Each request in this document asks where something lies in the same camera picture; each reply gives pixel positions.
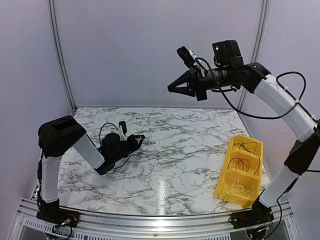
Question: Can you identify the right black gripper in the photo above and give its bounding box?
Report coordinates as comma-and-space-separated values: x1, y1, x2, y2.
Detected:
168, 64, 235, 100

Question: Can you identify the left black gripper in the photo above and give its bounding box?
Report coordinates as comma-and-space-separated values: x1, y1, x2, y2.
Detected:
110, 134, 145, 164

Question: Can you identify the thin black cable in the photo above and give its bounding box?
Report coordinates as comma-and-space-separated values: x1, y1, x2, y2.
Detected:
232, 141, 261, 155

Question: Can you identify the red cable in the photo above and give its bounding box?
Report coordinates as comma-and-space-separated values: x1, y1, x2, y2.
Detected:
226, 157, 251, 172

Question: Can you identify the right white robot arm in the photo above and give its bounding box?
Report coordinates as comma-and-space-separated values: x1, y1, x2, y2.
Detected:
167, 62, 320, 224

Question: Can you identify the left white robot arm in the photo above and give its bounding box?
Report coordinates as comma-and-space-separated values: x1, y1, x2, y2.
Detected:
37, 115, 146, 223

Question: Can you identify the yellow plastic bin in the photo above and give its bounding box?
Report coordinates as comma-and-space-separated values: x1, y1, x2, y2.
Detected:
214, 134, 264, 209

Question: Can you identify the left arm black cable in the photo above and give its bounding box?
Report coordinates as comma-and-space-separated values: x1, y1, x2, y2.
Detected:
98, 122, 131, 172

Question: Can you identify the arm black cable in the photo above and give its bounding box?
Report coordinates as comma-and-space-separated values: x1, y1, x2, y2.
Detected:
194, 57, 320, 226
98, 122, 131, 172

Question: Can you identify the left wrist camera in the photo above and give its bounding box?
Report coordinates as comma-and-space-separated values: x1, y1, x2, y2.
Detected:
99, 121, 128, 149

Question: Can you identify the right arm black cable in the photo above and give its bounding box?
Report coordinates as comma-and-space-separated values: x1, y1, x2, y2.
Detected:
194, 57, 320, 226

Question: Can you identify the left aluminium frame post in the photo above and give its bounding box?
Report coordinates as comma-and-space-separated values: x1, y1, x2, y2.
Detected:
47, 0, 77, 113

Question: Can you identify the aluminium frame post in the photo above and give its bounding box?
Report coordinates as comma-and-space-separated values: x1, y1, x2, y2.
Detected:
47, 0, 77, 113
237, 0, 270, 110

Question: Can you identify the right aluminium frame post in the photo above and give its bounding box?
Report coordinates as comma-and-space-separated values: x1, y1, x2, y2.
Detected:
237, 0, 270, 110

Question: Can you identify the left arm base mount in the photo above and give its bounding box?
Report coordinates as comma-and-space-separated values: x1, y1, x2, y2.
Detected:
36, 199, 80, 228

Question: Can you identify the aluminium front rail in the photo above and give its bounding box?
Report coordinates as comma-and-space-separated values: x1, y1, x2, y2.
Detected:
8, 198, 301, 240

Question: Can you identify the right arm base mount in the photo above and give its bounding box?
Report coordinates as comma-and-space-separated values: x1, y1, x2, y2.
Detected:
228, 201, 274, 229

